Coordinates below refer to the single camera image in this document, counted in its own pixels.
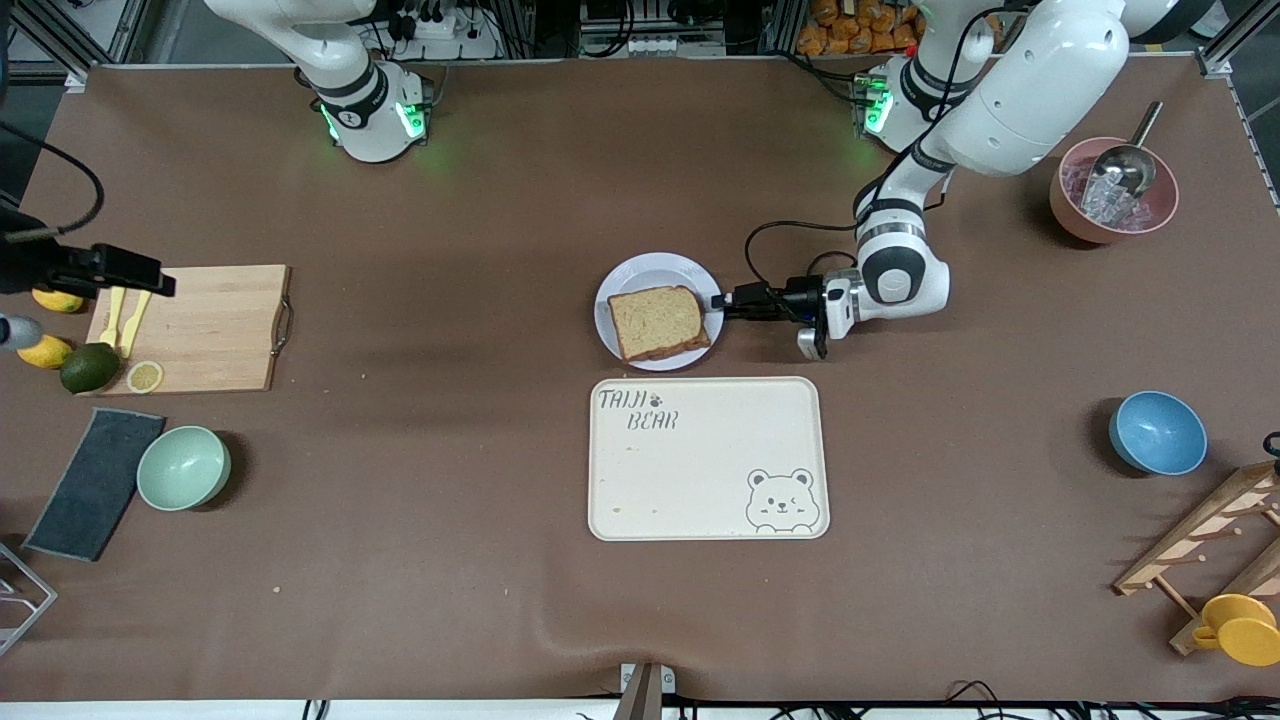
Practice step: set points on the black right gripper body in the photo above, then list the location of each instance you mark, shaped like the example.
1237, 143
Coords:
30, 265

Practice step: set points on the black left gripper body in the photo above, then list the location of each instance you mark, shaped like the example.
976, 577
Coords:
797, 297

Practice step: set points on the plain bread slice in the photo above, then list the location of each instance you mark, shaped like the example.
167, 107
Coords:
655, 318

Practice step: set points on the pale lavender round plate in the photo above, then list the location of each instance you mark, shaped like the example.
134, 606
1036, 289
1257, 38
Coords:
650, 272

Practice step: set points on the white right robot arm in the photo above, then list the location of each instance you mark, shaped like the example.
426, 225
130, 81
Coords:
360, 110

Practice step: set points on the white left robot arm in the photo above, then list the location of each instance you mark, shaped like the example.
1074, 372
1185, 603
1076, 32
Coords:
1030, 90

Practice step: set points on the yellow lemon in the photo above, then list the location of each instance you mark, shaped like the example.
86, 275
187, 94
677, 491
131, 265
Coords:
45, 351
58, 302

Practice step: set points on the yellow plastic knife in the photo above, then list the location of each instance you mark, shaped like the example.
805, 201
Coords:
133, 325

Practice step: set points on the yellow plastic fork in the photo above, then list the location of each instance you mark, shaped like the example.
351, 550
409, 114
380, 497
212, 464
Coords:
113, 320

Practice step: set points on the wooden cutting board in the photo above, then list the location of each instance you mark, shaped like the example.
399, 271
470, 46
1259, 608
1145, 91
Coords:
210, 330

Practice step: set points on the lemon slice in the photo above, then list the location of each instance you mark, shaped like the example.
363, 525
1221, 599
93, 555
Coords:
145, 377

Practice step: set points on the green lime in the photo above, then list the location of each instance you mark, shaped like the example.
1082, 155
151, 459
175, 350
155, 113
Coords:
90, 368

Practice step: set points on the cream bear print tray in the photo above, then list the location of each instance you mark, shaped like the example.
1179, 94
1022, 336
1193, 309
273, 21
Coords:
700, 470

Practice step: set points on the pale green bowl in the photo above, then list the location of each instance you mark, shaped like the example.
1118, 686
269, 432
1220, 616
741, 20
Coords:
183, 468

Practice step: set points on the dark grey cloth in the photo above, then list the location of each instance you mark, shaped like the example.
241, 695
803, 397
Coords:
90, 485

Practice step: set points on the orange snack packages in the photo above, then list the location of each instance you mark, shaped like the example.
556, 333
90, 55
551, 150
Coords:
860, 30

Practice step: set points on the pink bowl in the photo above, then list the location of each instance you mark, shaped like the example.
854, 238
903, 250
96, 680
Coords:
1070, 215

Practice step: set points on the clear ice cubes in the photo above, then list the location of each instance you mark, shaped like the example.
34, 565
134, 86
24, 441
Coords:
1100, 205

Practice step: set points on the metal scoop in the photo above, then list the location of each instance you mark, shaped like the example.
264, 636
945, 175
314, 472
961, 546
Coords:
1125, 170

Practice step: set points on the white power strip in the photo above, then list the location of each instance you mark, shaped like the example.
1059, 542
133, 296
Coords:
455, 38

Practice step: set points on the blue bowl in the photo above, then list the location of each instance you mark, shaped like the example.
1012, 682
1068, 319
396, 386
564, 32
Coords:
1160, 432

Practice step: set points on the wooden drying rack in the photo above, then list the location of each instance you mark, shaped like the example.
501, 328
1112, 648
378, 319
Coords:
1215, 520

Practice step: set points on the yellow cup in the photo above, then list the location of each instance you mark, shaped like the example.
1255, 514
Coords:
1240, 630

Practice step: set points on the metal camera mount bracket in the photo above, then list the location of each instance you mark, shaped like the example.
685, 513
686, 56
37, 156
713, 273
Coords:
645, 690

